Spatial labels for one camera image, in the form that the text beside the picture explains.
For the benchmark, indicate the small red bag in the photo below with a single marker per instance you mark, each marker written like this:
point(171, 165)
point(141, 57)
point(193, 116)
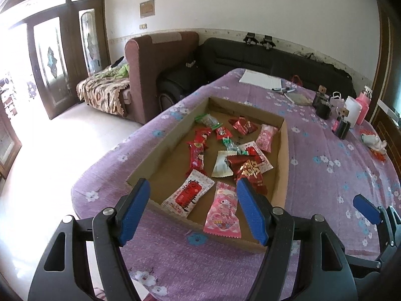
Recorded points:
point(296, 80)

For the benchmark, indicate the plain white snack packet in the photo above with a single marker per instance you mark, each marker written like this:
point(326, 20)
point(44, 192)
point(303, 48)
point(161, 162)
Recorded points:
point(221, 164)

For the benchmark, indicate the brown wooden panel door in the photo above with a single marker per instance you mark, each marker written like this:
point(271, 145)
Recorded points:
point(388, 69)

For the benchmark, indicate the white paper pad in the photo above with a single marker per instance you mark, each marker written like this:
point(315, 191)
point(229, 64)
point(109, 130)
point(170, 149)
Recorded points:
point(260, 80)

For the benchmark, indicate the white plastic container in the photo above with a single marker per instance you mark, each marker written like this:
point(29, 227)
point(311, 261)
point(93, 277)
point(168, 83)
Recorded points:
point(352, 111)

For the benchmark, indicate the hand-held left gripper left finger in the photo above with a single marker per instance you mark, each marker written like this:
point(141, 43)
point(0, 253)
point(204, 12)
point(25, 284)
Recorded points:
point(134, 210)

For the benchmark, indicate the red foil snack packet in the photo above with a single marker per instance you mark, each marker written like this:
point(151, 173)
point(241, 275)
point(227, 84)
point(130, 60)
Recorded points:
point(244, 126)

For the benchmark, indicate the white crumpled cloth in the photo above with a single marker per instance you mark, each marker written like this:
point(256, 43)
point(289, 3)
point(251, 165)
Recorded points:
point(374, 141)

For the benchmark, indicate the cardboard box tray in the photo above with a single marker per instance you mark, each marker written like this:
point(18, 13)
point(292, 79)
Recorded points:
point(175, 163)

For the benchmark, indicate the small pink snack packet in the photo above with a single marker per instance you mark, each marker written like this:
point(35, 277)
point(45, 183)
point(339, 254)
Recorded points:
point(267, 138)

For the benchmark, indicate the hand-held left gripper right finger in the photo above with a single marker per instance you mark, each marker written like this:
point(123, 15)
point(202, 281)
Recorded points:
point(253, 213)

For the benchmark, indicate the red packet beside cloth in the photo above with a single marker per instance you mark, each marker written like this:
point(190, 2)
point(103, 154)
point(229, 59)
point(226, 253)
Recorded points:
point(379, 155)

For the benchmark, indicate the small red gold candy packet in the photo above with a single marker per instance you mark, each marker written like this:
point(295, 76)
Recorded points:
point(223, 133)

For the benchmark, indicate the wooden cabinet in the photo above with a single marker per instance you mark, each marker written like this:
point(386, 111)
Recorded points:
point(7, 144)

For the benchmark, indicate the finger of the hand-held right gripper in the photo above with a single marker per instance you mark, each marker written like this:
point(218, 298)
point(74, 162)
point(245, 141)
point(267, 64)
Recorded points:
point(366, 210)

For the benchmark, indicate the black device on sofa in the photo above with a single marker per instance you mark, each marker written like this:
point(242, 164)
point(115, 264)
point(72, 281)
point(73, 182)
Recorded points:
point(268, 42)
point(251, 39)

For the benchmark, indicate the large pink snack packet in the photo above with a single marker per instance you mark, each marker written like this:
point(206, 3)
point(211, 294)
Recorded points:
point(223, 213)

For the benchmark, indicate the small white paper bag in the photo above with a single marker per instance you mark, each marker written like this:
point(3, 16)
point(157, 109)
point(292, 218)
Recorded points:
point(336, 96)

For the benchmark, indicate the patterned sofa blanket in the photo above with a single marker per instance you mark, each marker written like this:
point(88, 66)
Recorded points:
point(100, 92)

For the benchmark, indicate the white red-edged snack packet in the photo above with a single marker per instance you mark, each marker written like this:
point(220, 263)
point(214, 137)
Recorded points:
point(261, 158)

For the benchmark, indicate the wooden glass door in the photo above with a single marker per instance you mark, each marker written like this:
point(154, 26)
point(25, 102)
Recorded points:
point(72, 53)

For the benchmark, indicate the pink bottle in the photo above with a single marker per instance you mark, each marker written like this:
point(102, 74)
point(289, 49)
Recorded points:
point(365, 106)

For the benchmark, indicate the green cloth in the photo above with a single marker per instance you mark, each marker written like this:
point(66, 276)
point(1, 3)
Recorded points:
point(119, 71)

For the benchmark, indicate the small wall plaque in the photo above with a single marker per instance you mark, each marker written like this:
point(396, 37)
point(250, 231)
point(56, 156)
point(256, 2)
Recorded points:
point(147, 9)

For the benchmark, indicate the wall switch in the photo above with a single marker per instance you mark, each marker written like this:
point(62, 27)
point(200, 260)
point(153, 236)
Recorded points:
point(143, 26)

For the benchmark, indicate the white red snack packet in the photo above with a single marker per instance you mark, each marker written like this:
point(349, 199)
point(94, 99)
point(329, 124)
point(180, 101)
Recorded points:
point(188, 194)

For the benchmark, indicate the black sofa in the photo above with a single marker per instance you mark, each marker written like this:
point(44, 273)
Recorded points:
point(250, 59)

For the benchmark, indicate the purple floral tablecloth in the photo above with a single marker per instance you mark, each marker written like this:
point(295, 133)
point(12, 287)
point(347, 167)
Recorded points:
point(319, 188)

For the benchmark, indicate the crumpled red foil packet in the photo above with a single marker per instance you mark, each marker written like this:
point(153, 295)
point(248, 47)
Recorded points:
point(235, 163)

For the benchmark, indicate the green silver candy packet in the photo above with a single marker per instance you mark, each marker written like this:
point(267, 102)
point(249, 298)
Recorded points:
point(233, 146)

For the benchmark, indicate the large red gold-print packet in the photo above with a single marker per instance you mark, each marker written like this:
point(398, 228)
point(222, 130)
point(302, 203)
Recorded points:
point(252, 175)

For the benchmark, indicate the brown sofa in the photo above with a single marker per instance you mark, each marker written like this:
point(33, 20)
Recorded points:
point(147, 69)

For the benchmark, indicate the long red snack packet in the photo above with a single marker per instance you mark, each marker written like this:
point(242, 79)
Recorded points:
point(197, 160)

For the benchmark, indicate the red packet yellow circle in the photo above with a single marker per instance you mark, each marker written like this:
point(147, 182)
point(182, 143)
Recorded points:
point(202, 135)

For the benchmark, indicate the black marker pen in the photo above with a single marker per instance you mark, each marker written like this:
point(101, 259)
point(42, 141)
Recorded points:
point(282, 90)

